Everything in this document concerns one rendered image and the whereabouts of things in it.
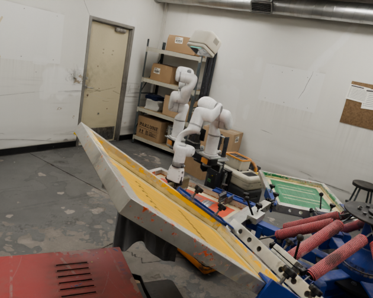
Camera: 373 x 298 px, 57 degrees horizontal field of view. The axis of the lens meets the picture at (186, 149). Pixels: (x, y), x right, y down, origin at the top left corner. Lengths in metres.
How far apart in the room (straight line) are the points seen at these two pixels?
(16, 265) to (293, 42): 5.22
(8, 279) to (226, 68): 5.49
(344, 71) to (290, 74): 0.78
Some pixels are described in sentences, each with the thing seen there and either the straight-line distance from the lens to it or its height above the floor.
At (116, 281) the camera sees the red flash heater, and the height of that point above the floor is 1.10.
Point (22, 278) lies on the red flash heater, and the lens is 1.22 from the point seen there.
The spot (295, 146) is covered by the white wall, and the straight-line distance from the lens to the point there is 5.81.
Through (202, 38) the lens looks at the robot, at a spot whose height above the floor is 1.97.
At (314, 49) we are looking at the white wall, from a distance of 5.76.
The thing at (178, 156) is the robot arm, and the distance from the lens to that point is 2.13.
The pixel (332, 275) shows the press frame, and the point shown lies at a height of 1.02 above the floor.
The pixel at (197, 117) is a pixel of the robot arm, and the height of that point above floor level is 1.47.
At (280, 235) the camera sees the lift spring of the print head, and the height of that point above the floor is 1.06.
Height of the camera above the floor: 1.84
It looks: 15 degrees down
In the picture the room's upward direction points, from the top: 11 degrees clockwise
